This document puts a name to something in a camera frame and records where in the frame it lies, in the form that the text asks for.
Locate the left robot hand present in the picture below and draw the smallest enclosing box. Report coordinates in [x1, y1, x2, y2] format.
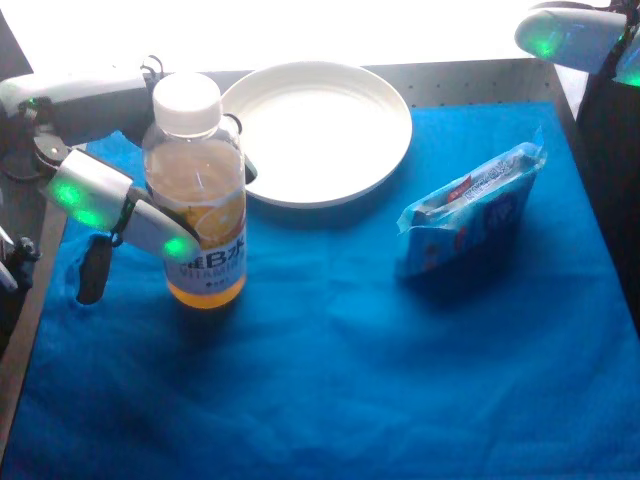
[0, 69, 260, 306]

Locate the orange juice bottle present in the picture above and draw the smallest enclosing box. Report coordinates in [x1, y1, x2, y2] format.
[142, 72, 249, 310]

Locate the white round plate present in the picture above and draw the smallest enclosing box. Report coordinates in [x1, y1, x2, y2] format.
[219, 62, 414, 207]

